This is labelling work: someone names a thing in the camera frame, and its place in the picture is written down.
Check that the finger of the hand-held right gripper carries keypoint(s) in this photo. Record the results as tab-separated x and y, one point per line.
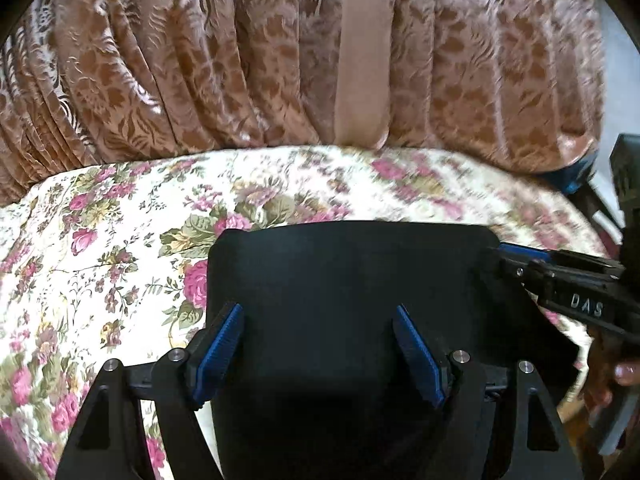
520	272
522	250

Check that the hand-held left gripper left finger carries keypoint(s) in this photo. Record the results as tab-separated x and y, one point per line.
222	355

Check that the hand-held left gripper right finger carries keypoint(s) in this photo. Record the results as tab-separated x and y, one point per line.
417	355

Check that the black pants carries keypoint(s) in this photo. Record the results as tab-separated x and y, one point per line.
350	285

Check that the person's right hand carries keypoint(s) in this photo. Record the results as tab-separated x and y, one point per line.
607	360

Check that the blue object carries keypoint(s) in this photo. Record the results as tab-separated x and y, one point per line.
570	175

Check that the floral bedsheet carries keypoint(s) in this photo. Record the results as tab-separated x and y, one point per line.
125	240

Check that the pink curtain tieback band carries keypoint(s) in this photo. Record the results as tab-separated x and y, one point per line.
365	60

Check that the brown floral curtain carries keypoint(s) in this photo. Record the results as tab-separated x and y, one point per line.
200	60

